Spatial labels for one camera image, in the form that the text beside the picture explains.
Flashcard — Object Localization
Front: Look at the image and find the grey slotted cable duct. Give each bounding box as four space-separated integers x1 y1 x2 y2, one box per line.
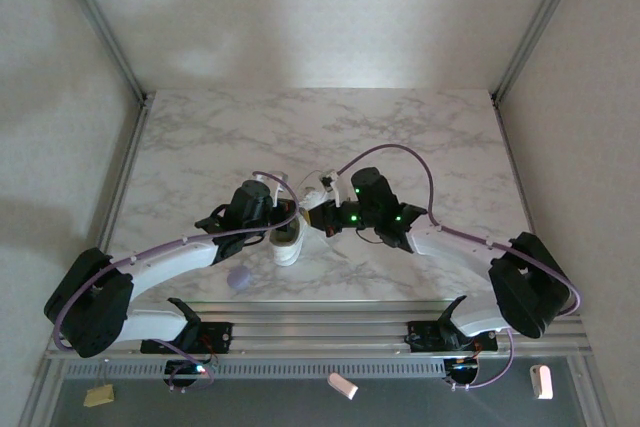
64 359 446 381

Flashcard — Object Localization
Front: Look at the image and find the white rectangular box device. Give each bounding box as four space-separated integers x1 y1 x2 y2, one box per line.
529 364 554 401

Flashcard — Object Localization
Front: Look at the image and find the circuit board with green light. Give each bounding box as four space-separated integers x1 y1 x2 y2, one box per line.
164 359 221 379

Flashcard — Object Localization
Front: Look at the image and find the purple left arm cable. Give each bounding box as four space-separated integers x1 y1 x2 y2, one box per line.
53 171 301 393

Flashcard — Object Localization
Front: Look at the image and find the circuit board with orange wires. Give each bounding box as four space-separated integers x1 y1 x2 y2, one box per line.
444 356 481 379

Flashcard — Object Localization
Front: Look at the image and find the aluminium frame post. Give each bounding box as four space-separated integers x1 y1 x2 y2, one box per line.
492 0 594 104
49 0 154 103

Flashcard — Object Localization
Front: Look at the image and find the white sneaker shoe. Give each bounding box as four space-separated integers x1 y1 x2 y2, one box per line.
268 186 321 268

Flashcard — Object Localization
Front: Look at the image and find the small lavender ball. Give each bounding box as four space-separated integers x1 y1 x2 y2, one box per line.
227 265 254 291

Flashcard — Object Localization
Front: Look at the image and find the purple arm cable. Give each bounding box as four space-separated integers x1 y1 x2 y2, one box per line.
53 171 301 393
341 144 585 391

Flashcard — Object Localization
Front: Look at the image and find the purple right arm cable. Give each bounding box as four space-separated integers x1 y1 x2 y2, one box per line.
341 144 585 391

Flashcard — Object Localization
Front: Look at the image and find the aluminium mounting rail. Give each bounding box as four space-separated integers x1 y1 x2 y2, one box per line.
47 299 589 361

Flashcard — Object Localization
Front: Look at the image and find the small white plastic block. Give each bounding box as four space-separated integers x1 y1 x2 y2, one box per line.
327 371 359 401

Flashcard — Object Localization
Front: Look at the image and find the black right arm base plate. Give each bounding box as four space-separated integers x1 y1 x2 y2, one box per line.
407 319 500 353

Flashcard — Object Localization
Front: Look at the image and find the aluminium table side rail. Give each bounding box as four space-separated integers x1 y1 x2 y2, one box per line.
97 94 154 248
492 91 546 258

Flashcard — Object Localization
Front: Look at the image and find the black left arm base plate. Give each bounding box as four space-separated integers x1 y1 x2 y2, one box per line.
140 321 234 354

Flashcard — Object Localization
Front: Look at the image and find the tan paper tag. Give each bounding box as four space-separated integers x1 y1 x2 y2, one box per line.
83 385 115 407

